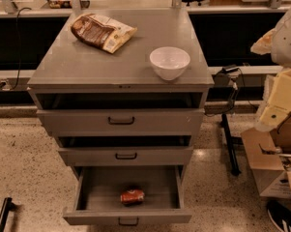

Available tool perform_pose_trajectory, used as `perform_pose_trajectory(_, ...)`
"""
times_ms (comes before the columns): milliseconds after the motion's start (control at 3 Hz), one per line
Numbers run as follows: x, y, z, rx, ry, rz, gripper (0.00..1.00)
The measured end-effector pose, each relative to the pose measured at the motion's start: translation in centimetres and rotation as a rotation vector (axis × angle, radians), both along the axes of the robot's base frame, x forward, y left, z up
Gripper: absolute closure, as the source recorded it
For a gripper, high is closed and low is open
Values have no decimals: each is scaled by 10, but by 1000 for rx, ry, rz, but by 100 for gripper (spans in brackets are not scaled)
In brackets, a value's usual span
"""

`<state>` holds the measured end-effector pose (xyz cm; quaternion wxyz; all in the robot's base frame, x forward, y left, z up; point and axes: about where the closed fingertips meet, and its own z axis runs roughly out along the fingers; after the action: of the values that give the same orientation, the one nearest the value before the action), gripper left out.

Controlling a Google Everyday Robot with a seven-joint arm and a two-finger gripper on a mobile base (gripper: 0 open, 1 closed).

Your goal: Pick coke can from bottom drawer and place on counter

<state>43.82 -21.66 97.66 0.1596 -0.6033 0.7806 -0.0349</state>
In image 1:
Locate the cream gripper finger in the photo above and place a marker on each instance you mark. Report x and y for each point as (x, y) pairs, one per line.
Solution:
(264, 44)
(277, 107)

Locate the red coke can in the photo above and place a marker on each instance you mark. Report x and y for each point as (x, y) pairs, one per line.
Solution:
(132, 196)

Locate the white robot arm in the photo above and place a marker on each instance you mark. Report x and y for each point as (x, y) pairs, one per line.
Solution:
(281, 42)

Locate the grey drawer cabinet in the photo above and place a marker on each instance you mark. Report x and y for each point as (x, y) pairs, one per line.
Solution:
(74, 75)

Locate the grey top drawer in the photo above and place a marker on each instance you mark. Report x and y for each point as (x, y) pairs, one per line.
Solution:
(120, 122)

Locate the grey drawer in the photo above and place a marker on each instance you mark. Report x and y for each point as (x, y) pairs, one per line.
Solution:
(98, 196)
(120, 122)
(115, 156)

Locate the grey middle drawer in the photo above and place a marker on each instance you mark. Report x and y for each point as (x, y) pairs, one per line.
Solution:
(115, 156)

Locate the grey bottom drawer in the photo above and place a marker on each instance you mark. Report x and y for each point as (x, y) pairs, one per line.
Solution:
(98, 196)

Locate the brown cardboard box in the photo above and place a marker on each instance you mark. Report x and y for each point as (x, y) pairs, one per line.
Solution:
(269, 157)

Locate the white bowl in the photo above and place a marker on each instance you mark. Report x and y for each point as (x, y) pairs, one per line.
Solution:
(169, 62)

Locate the black shoe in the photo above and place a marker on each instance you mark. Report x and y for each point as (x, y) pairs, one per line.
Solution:
(279, 216)

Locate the brown chip bag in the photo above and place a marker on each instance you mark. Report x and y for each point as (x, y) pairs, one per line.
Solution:
(102, 32)

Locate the black stand with cables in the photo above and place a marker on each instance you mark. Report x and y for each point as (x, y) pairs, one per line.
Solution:
(237, 83)

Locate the black floor handle bar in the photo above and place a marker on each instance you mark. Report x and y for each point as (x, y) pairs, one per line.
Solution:
(8, 206)

